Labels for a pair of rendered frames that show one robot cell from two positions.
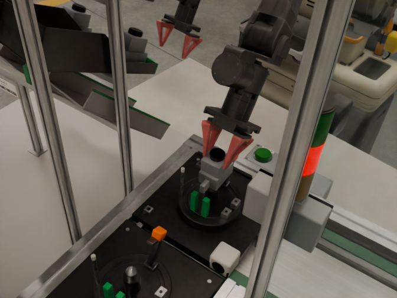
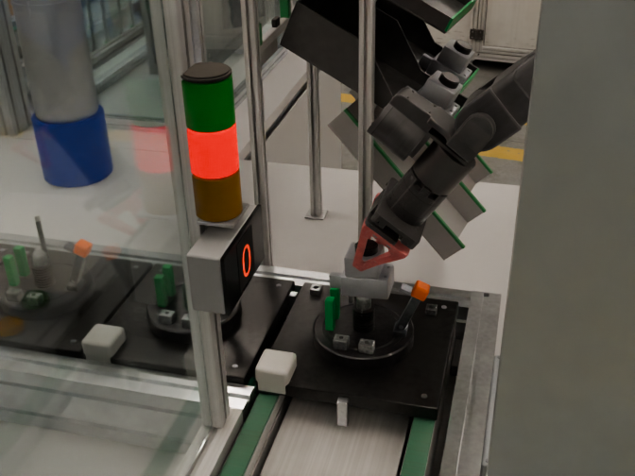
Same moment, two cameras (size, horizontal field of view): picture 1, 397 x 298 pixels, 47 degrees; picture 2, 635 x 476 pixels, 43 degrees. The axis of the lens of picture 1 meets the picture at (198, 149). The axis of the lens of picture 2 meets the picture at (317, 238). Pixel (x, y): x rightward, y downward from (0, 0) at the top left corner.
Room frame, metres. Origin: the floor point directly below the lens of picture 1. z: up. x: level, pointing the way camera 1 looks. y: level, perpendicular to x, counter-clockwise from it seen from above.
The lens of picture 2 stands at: (0.32, -0.89, 1.67)
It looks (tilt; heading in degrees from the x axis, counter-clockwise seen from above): 30 degrees down; 74
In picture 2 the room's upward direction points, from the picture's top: 1 degrees counter-clockwise
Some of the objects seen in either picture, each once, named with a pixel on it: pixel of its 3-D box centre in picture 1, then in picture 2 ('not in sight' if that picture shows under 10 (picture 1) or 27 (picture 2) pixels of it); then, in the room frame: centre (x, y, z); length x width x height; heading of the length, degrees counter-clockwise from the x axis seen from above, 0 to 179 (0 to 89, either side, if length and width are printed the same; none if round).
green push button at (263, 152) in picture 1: (262, 155); not in sight; (0.81, -0.16, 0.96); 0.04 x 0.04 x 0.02
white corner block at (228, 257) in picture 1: (224, 259); (276, 371); (0.50, -0.07, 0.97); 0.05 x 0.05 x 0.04; 58
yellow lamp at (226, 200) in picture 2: not in sight; (216, 190); (0.43, -0.13, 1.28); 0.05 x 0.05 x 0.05
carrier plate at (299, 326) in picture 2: (210, 207); (363, 343); (0.63, -0.03, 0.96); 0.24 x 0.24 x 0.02; 58
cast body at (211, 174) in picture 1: (213, 168); (359, 266); (0.63, -0.03, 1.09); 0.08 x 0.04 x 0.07; 148
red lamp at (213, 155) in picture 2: not in sight; (213, 146); (0.43, -0.13, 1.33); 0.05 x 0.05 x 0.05
